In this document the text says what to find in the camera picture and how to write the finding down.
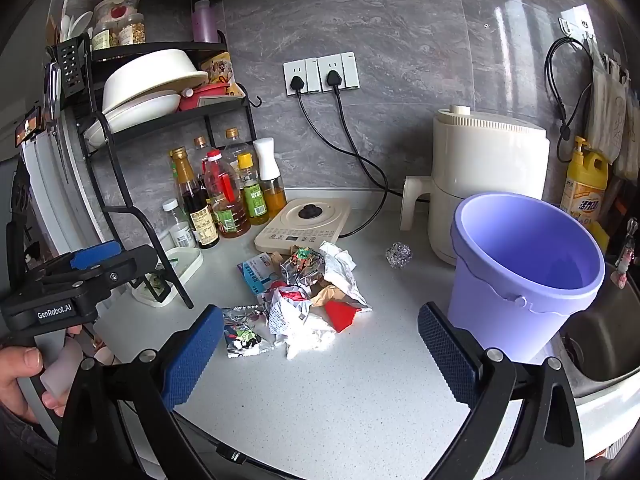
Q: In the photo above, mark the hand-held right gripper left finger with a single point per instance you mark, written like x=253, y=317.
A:
x=192, y=355

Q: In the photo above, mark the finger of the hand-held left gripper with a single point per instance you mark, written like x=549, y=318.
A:
x=132, y=262
x=95, y=255

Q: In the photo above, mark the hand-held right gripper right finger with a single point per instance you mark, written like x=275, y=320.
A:
x=445, y=355

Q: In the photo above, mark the silver snack packet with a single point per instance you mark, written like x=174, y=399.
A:
x=242, y=332

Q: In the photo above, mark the purple plastic bucket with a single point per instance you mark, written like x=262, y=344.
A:
x=500, y=285

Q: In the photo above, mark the blue white medicine box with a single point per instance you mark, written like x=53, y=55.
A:
x=255, y=272

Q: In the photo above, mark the printed white paper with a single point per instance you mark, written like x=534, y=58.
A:
x=295, y=330

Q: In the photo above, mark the red bottle cap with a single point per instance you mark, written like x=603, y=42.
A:
x=342, y=316

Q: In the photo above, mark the clear plastic ball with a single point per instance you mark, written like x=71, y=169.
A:
x=398, y=255

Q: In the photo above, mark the brown paper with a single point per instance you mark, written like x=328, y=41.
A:
x=327, y=294

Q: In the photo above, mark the colourful foil bag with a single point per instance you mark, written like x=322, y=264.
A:
x=302, y=265

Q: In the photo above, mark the person's left forearm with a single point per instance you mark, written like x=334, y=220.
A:
x=20, y=445

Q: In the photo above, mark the person's left hand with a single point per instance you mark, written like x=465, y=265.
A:
x=22, y=367

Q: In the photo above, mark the small green packet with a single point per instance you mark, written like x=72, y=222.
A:
x=161, y=282

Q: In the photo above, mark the white rectangular tray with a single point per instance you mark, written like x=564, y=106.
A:
x=185, y=260

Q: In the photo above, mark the small white capped bottle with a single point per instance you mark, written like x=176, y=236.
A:
x=180, y=235

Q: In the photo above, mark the white cutting board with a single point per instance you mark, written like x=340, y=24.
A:
x=55, y=185

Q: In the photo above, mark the dark soy sauce bottle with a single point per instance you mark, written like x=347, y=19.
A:
x=200, y=215

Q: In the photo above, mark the red capped cooking oil bottle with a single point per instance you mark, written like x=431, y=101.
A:
x=227, y=220

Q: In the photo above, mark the clear gold capped bottle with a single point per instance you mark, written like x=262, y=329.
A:
x=201, y=147
x=232, y=142

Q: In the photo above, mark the green label yellow cap bottle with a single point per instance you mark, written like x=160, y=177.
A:
x=253, y=200

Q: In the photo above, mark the black metal kitchen rack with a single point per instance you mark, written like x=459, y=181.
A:
x=165, y=117

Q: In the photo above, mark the white plate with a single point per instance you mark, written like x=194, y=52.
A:
x=140, y=107

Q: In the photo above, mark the steel sink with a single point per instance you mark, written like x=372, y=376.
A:
x=610, y=340

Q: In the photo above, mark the white top oil sprayer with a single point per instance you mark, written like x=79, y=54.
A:
x=265, y=152

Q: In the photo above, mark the cream induction cooker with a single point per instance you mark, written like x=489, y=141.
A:
x=320, y=225

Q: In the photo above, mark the red plastic container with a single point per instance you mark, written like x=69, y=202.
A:
x=210, y=95

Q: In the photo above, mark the black perforated utensil holder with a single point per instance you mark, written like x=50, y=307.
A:
x=70, y=67

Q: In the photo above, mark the yellow sponge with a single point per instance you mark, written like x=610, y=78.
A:
x=597, y=237

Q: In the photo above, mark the cream air fryer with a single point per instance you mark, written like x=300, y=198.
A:
x=480, y=160

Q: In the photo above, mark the yellow snack packet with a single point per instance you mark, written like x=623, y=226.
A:
x=220, y=70

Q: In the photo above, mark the yellow detergent bottle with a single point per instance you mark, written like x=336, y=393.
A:
x=582, y=190

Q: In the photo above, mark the glass jar of dried food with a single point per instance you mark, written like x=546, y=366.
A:
x=132, y=30
x=105, y=37

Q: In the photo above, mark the white plastic spoon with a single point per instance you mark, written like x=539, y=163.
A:
x=80, y=22

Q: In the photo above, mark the clear lidded food container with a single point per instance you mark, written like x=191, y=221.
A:
x=117, y=10

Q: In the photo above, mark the pink plastic bottle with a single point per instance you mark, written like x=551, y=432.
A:
x=205, y=22

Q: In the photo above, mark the white wall socket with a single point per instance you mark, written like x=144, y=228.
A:
x=327, y=62
x=292, y=67

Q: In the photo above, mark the white wall switch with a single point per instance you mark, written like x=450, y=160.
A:
x=312, y=75
x=350, y=70

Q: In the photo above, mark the metal wall hook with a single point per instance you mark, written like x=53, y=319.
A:
x=567, y=25

